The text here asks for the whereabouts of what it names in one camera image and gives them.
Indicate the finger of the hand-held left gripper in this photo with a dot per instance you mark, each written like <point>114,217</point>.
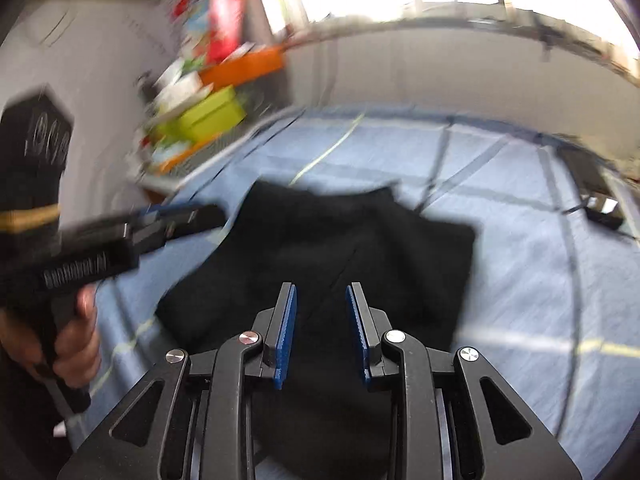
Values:
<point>195,222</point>
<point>160,212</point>

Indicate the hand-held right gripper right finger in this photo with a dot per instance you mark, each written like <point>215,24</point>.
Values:
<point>357,340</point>

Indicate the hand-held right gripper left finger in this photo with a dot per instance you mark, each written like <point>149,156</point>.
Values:
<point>285,340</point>

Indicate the black pants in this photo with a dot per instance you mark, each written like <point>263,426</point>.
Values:
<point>310,250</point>

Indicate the person's left hand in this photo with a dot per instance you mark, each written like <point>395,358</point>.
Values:
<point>80,350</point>

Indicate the black white striped box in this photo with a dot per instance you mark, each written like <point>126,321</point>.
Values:
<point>200,160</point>

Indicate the person's black printed clothing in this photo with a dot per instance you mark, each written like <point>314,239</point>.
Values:
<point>30,170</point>

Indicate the lime green box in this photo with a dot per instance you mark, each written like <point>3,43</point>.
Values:
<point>212,112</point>

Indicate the white tissue pack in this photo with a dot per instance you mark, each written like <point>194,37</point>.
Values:
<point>177,87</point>

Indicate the orange box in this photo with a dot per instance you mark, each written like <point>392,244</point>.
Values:
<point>245,67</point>

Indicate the blue patterned bed sheet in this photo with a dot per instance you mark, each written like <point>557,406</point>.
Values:
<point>520,285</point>

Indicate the colourful picture bag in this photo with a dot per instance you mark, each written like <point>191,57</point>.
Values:
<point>222,20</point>

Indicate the black device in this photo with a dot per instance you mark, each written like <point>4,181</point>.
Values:
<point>605,217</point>

